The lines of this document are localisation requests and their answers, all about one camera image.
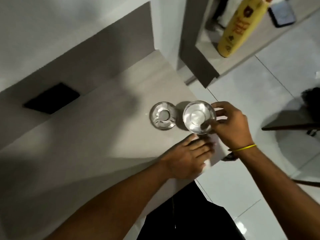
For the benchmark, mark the person's right hand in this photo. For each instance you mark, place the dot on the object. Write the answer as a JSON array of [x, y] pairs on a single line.
[[235, 129]]

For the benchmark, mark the person's left hand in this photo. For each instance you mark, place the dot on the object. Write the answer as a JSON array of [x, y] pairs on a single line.
[[181, 163]]

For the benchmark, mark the person's left middle finger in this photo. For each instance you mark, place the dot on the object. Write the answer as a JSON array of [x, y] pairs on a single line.
[[206, 149]]

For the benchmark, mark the person's right thumb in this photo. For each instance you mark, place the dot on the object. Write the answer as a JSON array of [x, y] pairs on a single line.
[[214, 127]]

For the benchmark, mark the person's left little finger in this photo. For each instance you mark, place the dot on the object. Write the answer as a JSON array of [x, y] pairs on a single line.
[[191, 139]]

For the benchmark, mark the white cloth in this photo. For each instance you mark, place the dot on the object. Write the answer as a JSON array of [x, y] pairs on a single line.
[[220, 151]]

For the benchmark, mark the clear drinking glass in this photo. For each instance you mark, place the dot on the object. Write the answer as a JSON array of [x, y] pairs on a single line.
[[163, 115], [197, 117]]

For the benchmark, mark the person's left forearm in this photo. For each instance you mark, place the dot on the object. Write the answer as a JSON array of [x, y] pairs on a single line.
[[117, 202]]

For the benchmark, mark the person's right forearm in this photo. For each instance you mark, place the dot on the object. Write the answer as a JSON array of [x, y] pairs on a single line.
[[280, 192]]

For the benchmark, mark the yellow wristband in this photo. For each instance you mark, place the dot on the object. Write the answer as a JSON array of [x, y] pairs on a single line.
[[243, 148]]

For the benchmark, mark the person's black clothing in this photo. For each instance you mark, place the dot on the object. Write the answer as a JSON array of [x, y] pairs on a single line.
[[190, 214]]

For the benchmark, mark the grey shelf unit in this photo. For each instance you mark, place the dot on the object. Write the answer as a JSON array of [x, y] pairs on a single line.
[[197, 62]]

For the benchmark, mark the dark wooden stool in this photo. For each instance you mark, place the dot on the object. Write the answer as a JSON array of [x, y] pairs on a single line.
[[292, 119]]

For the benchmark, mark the yellow plastic bottle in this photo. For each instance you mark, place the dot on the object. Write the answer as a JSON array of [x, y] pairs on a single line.
[[237, 29]]

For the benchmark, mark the dark smartphone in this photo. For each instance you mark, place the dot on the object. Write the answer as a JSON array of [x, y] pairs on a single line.
[[282, 14]]

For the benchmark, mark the black square wall socket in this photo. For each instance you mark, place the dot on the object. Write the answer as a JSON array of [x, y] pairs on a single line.
[[51, 98]]

